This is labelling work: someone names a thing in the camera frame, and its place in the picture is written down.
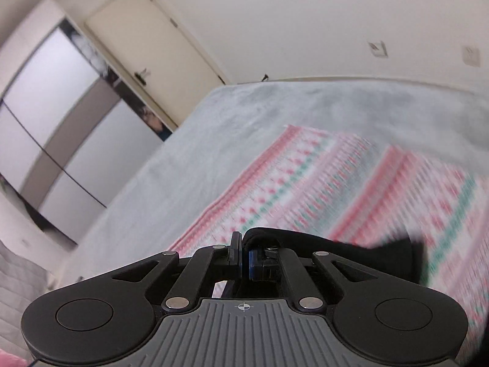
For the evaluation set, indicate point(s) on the cream door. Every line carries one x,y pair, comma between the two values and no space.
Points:
152,42

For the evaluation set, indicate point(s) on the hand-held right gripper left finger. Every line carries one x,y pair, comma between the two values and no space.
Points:
235,254

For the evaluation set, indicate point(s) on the white grey wardrobe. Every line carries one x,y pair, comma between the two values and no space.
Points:
57,122

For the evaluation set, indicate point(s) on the grey bed cover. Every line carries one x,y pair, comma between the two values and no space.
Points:
237,122

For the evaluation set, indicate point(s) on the pink pillow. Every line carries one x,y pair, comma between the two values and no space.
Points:
11,359

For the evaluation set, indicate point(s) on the red green patterned blanket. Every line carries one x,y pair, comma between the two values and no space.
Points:
324,183

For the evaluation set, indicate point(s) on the dark printed wardrobe side panel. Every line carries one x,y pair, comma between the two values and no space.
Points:
149,116

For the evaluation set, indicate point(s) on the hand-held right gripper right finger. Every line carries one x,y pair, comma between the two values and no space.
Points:
252,264

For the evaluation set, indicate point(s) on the black pants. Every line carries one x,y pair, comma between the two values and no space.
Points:
344,250

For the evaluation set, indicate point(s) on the white wall outlet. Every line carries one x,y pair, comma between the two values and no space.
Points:
378,48

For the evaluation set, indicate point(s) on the grey quilted headboard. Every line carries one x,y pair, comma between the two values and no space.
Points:
19,294

